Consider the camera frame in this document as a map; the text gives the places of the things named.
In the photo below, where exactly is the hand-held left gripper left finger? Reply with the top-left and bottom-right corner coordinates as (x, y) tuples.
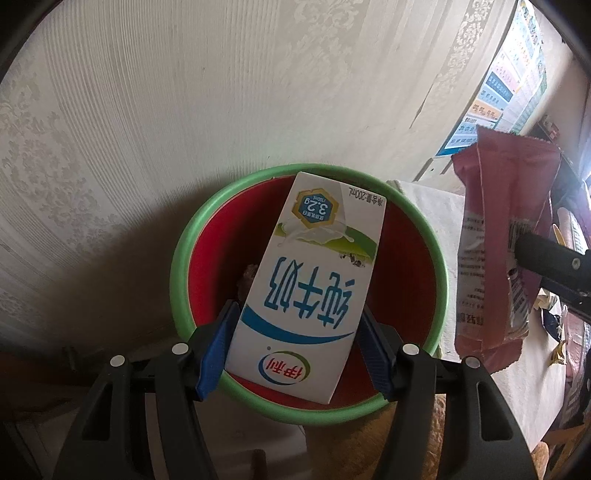
(51, 299), (242, 480)

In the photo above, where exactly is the fuzzy brown clothing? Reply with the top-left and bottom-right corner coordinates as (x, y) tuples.
(305, 392), (463, 480)

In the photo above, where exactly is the striped letter wall poster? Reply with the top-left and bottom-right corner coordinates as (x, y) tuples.
(433, 0), (549, 160)

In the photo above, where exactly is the pink snack bag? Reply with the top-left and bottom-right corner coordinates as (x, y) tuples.
(451, 125), (563, 374)

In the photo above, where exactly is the red bin with green rim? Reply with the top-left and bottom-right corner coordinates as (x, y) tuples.
(169, 162), (449, 426)

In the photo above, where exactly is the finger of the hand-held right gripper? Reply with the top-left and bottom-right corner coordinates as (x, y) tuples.
(514, 232), (591, 320)

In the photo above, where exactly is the white milk carton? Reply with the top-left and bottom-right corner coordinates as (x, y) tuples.
(225, 171), (387, 405)

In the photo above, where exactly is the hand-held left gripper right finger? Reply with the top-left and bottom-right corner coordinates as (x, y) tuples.
(359, 311), (539, 480)

